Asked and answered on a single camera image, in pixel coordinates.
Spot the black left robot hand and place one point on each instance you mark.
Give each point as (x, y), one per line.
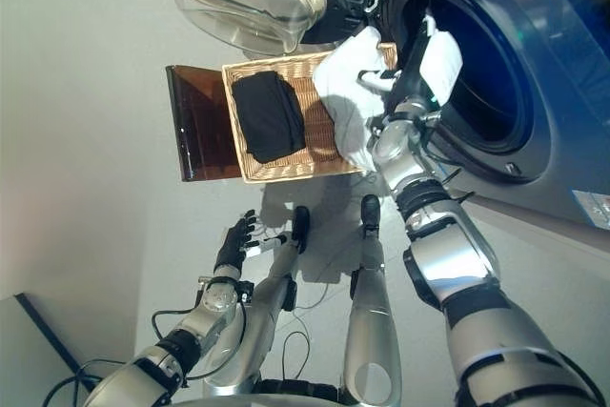
(233, 245)

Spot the white garment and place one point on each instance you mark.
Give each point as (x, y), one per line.
(343, 73)

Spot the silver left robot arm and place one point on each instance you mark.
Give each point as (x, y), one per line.
(209, 311)

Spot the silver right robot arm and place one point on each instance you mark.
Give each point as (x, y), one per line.
(453, 273)

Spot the grey front-load washing machine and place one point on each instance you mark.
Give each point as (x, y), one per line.
(562, 116)

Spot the brown transparent acrylic stool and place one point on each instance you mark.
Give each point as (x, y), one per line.
(205, 126)

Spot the black folded garment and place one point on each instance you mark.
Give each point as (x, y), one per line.
(269, 116)

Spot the shallow wicker laundry basket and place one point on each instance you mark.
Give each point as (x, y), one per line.
(319, 140)

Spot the silver right robot leg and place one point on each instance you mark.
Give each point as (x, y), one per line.
(372, 331)

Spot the grey robot torso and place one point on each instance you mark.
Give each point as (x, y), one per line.
(310, 401)

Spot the blue energy label sticker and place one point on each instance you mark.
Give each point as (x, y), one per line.
(593, 209)

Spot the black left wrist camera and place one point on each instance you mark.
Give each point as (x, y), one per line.
(245, 291)

